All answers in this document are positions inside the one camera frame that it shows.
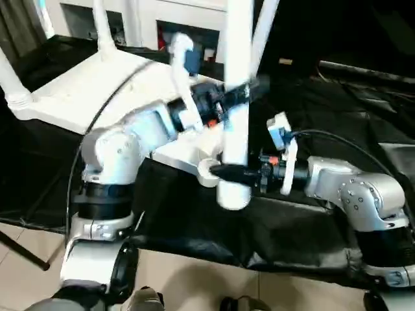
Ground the white plastic table leg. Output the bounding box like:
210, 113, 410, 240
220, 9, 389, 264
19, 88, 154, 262
249, 0, 282, 82
93, 0, 118, 63
0, 45, 34, 108
216, 0, 256, 211

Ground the white plastic table top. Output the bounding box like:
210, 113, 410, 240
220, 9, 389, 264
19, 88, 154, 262
6, 48, 228, 188

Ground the black mat cloth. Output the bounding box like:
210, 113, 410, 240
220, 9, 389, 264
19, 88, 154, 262
0, 34, 415, 290

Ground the white display cabinet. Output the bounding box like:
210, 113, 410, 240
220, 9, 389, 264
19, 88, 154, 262
45, 0, 261, 66

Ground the dark tall cabinet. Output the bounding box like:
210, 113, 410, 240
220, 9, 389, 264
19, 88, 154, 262
259, 0, 415, 78

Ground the long black rod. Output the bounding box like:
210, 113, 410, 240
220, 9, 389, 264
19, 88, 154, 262
319, 60, 415, 82

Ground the grey curtain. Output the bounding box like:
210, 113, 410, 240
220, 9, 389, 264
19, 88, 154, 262
0, 0, 50, 66

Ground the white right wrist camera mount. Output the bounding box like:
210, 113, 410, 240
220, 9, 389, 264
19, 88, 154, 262
265, 111, 299, 196

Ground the black work table frame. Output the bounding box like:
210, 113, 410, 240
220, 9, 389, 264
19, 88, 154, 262
0, 231, 52, 272

